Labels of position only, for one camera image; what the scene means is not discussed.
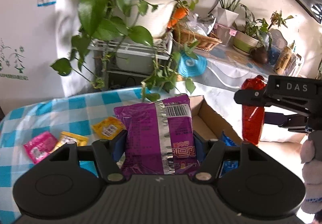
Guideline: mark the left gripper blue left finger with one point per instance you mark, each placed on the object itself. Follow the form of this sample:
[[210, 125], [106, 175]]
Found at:
[[118, 145]]

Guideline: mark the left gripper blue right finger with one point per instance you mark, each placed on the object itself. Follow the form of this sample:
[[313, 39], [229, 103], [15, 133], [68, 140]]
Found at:
[[201, 147]]

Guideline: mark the yellow waffle packet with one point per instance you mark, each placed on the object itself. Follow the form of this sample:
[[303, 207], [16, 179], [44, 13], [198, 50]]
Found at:
[[108, 128], [67, 137]]

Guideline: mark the purple snack bag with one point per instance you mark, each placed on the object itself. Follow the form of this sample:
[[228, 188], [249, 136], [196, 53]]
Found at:
[[159, 137]]

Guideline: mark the red snack bag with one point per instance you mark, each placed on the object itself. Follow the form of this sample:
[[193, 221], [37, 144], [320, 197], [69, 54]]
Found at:
[[252, 117]]

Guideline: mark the pink snack packet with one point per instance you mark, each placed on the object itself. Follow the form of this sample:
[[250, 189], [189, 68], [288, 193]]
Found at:
[[40, 146]]

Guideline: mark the cardboard box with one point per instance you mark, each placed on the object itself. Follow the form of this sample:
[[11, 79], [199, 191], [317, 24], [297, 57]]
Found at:
[[208, 123]]

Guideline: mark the blue snack bag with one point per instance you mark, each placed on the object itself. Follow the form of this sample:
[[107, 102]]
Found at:
[[229, 163]]

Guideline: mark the golden bottle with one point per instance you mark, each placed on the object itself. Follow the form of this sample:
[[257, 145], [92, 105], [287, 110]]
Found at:
[[283, 59]]

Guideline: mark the blue checkered tablecloth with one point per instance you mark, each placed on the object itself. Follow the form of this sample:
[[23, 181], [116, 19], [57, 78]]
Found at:
[[73, 114]]

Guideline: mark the brown clay teapot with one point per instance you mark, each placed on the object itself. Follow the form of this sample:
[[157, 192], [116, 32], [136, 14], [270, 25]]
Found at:
[[259, 55]]

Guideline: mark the green striped pot plant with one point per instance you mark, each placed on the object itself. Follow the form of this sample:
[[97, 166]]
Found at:
[[256, 32]]

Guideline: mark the white metal plant stand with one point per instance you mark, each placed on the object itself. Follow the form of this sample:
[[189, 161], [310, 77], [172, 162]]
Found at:
[[132, 59]]

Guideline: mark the pink plastic container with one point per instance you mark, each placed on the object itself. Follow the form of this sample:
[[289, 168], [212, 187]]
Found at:
[[225, 34]]

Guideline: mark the wicker basket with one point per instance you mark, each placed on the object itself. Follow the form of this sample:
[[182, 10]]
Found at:
[[202, 42]]

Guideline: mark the pothos plant white pot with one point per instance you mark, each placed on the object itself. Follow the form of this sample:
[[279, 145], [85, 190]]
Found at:
[[83, 21]]

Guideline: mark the orange carrot toy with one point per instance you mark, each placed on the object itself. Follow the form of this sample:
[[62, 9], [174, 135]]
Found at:
[[178, 14]]

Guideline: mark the white refrigerator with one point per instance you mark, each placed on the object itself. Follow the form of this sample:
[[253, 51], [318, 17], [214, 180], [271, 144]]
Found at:
[[34, 34]]

